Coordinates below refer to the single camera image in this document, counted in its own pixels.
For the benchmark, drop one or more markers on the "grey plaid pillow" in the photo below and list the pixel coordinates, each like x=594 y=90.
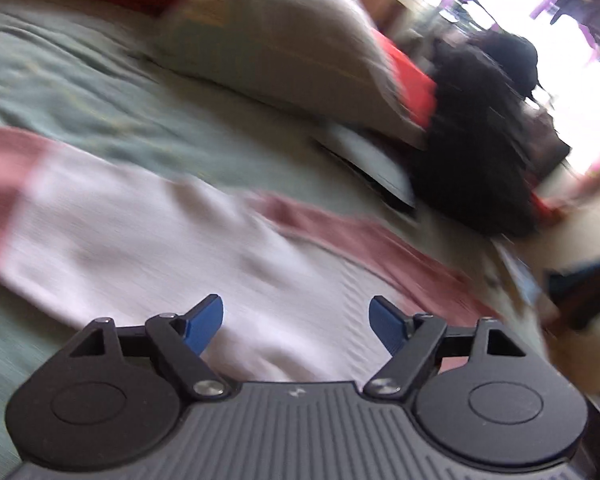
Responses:
x=280 y=45

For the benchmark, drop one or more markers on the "window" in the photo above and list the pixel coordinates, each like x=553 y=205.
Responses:
x=570 y=35

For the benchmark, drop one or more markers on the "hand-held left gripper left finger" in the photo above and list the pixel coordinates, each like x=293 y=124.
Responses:
x=206 y=322

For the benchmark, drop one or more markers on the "black backpack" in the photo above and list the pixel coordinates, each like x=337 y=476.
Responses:
x=470 y=135

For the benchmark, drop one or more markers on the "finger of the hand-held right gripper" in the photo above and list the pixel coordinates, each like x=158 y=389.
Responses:
x=585 y=290

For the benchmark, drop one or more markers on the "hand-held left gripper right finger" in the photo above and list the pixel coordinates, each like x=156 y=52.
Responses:
x=386 y=325

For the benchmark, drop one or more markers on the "pink and white sweater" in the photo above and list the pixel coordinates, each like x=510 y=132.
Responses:
x=155 y=240

